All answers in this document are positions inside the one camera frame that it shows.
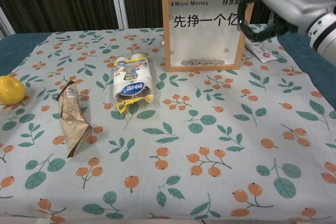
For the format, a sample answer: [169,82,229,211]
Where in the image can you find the white toothpaste tube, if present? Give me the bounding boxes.
[245,39,279,63]

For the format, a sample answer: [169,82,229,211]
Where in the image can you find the floral leaf and berry tablecloth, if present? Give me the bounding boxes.
[0,23,336,222]

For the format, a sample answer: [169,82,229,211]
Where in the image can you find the paper cups in plastic pack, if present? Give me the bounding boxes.
[112,53,155,114]

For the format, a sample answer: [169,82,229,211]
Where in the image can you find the brown crumpled snack bag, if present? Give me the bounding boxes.
[56,80,92,158]

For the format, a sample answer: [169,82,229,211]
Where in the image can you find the teal table cover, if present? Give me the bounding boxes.
[0,22,336,120]

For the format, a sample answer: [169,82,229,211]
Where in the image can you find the yellow fruit model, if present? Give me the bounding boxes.
[0,76,27,105]

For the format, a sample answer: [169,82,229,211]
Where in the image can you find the wooden frame money box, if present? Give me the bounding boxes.
[161,0,257,73]

